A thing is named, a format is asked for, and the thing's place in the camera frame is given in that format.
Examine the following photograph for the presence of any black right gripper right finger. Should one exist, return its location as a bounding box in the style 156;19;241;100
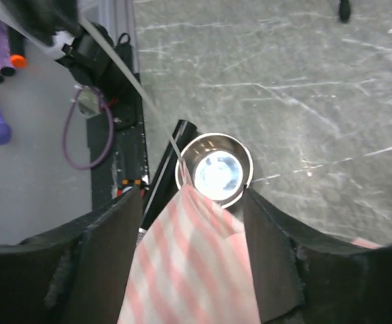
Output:
243;189;392;323

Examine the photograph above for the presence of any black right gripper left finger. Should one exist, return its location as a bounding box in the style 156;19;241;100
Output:
0;188;143;323

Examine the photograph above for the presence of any pink striped pet tent fabric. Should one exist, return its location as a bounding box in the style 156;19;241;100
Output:
116;161;392;324

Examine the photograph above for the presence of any white fibreglass tent pole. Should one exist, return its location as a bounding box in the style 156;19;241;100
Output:
79;14;193;185

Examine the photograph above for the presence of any steel pet bowl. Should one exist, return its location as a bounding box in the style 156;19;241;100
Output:
181;133;254;208

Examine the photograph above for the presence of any red owl number tile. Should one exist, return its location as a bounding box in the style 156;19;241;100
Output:
116;179;148;197

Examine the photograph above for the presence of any black handheld microphone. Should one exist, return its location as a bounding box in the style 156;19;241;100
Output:
137;119;197;244

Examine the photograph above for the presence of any orange tipped black handle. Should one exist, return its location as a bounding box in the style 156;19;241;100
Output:
7;27;28;69

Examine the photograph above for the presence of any lilac grip handle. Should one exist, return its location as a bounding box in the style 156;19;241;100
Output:
0;20;16;77

